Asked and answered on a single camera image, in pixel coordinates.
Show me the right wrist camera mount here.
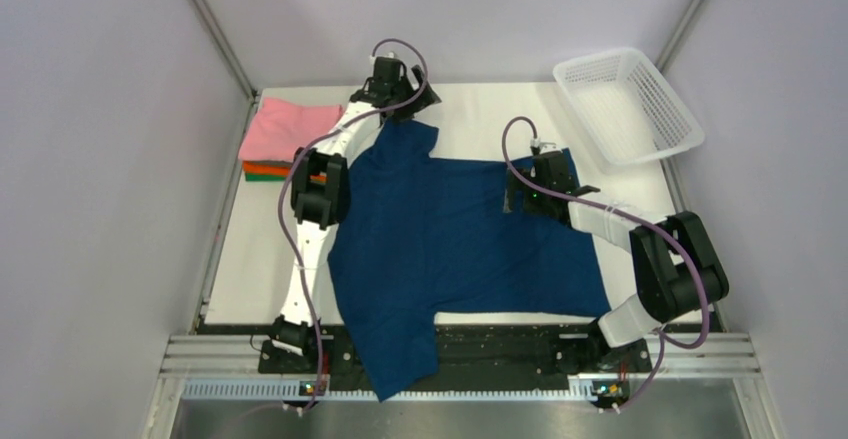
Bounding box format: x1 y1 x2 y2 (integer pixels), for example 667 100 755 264
530 138 562 157

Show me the purple cable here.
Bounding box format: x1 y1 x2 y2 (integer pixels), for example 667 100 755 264
276 38 431 414
500 116 711 414

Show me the white plastic basket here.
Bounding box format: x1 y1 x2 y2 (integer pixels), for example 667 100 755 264
552 47 705 173

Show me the right aluminium frame post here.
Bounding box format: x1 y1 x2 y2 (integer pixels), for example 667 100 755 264
654 0 708 74

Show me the white slotted cable duct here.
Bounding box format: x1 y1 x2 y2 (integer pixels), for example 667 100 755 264
181 379 623 402

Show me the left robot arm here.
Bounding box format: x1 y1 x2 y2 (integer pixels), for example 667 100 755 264
258 55 441 375

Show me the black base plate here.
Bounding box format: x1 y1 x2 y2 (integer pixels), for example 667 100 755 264
258 324 653 392

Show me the aluminium frame post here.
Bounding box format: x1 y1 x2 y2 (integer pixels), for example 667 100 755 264
654 0 708 74
188 0 257 100

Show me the pink folded t-shirt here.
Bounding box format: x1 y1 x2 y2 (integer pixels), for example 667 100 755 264
238 98 344 160

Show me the blue t-shirt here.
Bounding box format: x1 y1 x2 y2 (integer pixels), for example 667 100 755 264
328 122 610 401

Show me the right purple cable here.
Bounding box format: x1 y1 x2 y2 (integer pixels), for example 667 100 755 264
500 116 711 414

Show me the orange folded t-shirt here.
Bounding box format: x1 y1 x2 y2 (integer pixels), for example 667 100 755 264
242 163 291 178

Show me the grey folded t-shirt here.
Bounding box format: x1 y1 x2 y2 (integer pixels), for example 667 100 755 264
239 157 293 167

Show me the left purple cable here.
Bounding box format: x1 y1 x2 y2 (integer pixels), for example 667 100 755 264
276 38 431 414

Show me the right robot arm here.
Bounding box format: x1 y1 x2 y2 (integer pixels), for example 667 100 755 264
504 147 729 371

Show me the left aluminium frame post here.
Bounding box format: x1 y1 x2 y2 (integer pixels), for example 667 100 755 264
188 0 257 100

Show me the green folded t-shirt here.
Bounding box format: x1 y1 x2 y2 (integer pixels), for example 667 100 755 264
244 172 287 182

